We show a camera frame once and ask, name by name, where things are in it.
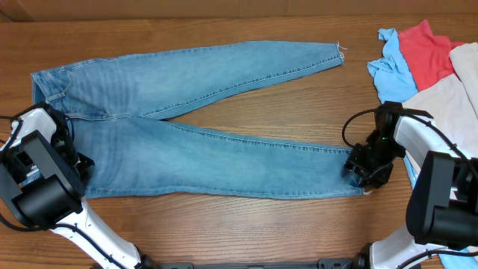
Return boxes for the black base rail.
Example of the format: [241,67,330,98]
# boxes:
[159,258,356,269]

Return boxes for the blue denim jeans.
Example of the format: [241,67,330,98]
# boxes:
[30,40,370,201]

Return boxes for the pale pink garment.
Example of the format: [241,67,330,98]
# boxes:
[403,43,477,157]

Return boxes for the light blue t-shirt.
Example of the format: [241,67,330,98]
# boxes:
[366,28,478,269]

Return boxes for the red t-shirt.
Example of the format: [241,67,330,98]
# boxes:
[398,19,464,91]

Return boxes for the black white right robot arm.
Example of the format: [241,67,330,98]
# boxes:
[344,102,477,268]

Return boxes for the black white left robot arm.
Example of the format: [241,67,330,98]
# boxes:
[1,102,159,269]

